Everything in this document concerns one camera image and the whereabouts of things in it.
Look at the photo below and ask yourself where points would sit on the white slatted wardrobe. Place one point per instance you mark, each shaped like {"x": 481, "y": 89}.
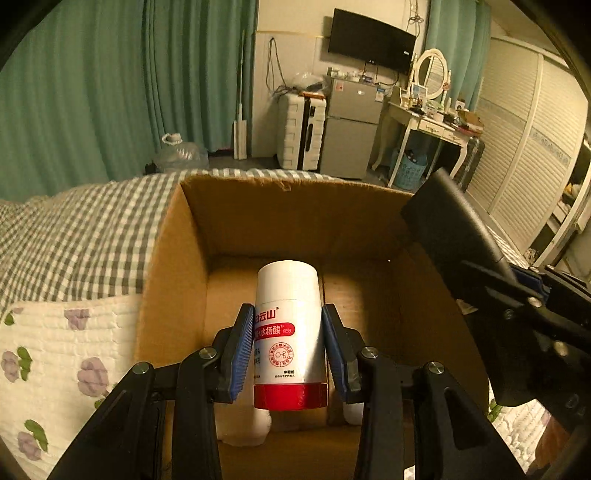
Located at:
{"x": 521, "y": 147}

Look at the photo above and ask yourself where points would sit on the silver small fridge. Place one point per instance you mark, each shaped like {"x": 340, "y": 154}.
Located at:
{"x": 351, "y": 124}

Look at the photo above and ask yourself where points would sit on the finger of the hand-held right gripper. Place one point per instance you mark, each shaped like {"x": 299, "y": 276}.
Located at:
{"x": 565, "y": 279}
{"x": 531, "y": 282}

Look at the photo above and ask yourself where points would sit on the blue laundry basket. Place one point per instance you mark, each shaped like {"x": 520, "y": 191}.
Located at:
{"x": 408, "y": 173}

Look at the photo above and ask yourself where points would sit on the dark suitcase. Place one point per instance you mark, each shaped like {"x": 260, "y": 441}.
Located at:
{"x": 471, "y": 157}

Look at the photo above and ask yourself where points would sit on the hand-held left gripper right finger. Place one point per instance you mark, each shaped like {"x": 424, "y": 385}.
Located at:
{"x": 333, "y": 350}

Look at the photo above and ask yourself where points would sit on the white dressing table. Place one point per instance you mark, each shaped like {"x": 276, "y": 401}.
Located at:
{"x": 425, "y": 134}

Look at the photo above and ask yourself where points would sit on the clear water jug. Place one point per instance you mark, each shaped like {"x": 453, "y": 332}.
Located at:
{"x": 181, "y": 152}

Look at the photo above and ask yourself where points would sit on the grey checked blanket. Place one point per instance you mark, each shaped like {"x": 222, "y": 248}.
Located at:
{"x": 87, "y": 240}

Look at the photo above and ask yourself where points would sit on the white bottle with red cap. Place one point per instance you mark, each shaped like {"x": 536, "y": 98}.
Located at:
{"x": 287, "y": 332}

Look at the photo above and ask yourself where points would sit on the brown cardboard box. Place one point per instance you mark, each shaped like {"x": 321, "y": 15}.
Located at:
{"x": 369, "y": 240}

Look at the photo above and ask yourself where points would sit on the clear plastic bag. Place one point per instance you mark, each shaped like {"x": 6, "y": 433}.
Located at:
{"x": 307, "y": 83}

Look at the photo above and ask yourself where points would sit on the oval white mirror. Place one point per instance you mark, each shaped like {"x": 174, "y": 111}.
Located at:
{"x": 433, "y": 74}

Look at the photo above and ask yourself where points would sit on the black wall television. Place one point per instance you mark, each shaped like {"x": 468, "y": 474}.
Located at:
{"x": 371, "y": 39}

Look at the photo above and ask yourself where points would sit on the black rectangular case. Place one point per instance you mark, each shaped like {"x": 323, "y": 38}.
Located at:
{"x": 455, "y": 221}

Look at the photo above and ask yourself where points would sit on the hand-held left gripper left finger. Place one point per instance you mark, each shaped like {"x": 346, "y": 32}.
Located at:
{"x": 242, "y": 350}

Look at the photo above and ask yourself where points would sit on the white floral quilt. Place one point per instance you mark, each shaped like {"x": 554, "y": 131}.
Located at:
{"x": 55, "y": 369}

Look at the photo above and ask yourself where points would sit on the green curtain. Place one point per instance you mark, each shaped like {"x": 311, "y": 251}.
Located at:
{"x": 457, "y": 50}
{"x": 106, "y": 87}

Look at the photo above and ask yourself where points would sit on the white flat mop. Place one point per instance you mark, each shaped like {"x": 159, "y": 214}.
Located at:
{"x": 240, "y": 124}

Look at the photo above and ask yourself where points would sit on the white ribbed suitcase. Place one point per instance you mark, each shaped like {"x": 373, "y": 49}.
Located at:
{"x": 301, "y": 131}

